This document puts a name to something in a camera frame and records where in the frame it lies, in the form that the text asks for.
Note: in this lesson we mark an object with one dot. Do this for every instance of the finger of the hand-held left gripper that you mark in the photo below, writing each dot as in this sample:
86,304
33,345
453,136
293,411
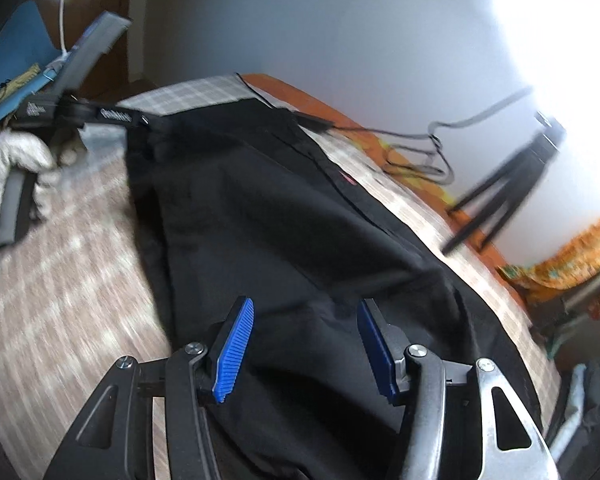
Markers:
115,115

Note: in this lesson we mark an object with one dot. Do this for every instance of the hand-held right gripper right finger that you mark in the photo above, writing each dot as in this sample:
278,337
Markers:
377,355

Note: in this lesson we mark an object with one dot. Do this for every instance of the black tripod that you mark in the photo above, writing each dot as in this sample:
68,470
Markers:
510,180

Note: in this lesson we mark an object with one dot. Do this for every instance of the person's left hand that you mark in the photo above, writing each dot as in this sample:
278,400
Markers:
7,157

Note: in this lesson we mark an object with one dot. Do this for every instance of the blue board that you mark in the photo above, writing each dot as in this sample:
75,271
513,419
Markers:
15,45

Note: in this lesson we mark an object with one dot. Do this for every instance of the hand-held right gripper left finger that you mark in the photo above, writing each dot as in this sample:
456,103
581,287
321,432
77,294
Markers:
232,355

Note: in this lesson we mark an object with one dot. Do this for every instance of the dark bag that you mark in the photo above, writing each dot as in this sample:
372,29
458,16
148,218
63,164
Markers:
587,410

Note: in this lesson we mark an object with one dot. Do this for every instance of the plaid bed blanket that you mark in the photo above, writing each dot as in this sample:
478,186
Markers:
60,285

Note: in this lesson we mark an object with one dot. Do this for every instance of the black pants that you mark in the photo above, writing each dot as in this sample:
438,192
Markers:
260,220

